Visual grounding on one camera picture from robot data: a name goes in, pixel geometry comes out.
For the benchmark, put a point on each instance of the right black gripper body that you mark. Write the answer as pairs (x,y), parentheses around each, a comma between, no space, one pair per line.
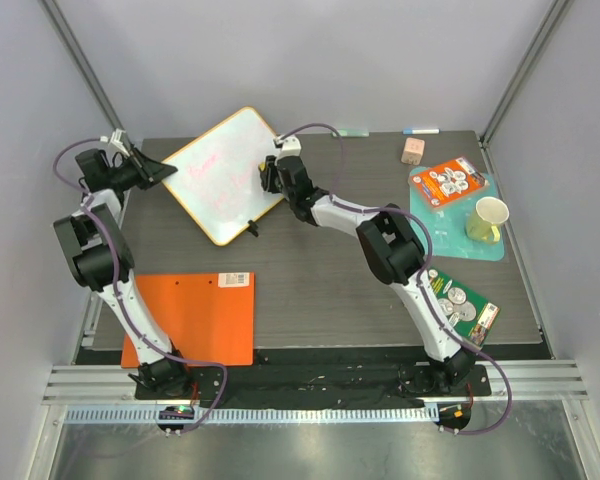
(272,176)

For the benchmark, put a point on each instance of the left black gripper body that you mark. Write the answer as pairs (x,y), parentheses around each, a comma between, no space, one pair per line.
(129,176)

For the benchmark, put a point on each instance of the yellow black eraser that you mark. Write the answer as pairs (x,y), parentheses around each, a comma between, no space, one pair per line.
(268,175)

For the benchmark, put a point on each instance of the yellow framed whiteboard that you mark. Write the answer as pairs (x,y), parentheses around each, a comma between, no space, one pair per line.
(217,180)

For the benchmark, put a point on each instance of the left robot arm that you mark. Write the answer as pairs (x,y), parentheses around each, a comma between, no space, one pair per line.
(100,259)

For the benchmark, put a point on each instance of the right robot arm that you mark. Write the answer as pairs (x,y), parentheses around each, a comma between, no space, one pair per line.
(394,254)

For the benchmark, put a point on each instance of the green marker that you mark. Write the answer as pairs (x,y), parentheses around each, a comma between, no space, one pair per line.
(351,133)

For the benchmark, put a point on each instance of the pink cube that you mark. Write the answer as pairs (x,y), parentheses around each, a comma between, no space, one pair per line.
(413,151)

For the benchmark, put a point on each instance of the blue white marker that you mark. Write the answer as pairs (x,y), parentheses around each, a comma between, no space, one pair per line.
(412,131)

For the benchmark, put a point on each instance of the orange toy box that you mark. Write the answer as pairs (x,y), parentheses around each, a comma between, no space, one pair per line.
(447,183)

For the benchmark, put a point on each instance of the orange plastic board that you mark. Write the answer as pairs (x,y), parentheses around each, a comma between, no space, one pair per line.
(207,316)

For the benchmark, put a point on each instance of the teal silicone mat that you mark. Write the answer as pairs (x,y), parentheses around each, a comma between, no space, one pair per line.
(447,227)

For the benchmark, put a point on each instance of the yellow-green paper cup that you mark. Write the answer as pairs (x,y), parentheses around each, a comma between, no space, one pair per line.
(485,221)

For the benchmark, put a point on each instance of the green packaged book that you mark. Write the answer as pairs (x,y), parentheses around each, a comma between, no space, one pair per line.
(470,314)

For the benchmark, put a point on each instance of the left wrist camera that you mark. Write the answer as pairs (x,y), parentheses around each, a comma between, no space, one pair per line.
(119,141)

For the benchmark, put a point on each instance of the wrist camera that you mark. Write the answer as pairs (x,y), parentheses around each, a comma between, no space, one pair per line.
(119,141)
(287,146)

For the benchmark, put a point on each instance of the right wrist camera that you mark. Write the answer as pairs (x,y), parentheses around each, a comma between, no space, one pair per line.
(287,146)

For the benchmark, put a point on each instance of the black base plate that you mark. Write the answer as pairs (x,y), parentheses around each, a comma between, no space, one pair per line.
(309,378)

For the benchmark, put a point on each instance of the white slotted cable duct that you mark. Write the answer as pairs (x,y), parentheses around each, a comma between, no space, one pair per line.
(174,415)

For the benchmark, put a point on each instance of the aluminium frame rail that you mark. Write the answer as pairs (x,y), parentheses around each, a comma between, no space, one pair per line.
(544,380)

